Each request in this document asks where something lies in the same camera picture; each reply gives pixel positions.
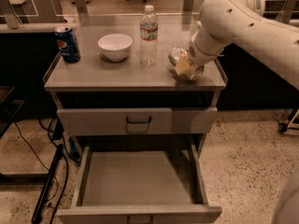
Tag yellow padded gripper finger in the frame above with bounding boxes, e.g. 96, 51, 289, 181
175, 51, 191, 76

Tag wheeled robot base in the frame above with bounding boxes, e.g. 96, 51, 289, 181
278, 108, 299, 133

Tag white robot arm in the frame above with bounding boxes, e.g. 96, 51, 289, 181
196, 0, 299, 224

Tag grey drawer cabinet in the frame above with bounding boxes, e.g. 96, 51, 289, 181
42, 13, 228, 224

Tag closed grey top drawer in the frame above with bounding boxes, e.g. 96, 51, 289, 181
57, 107, 217, 136

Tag blue pepsi can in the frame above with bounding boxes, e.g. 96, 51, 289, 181
55, 26, 80, 63

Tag open grey middle drawer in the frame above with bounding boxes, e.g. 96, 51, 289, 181
57, 145, 222, 224

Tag clear plastic water bottle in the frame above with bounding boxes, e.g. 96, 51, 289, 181
140, 5, 158, 65

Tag white ceramic bowl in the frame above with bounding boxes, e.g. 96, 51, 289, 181
98, 34, 133, 62

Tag black bar on floor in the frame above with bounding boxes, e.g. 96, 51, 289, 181
31, 144, 64, 224

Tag dark shelf at left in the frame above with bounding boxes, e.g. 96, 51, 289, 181
0, 86, 24, 138

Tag black floor cable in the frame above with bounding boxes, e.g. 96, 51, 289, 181
12, 115, 82, 224

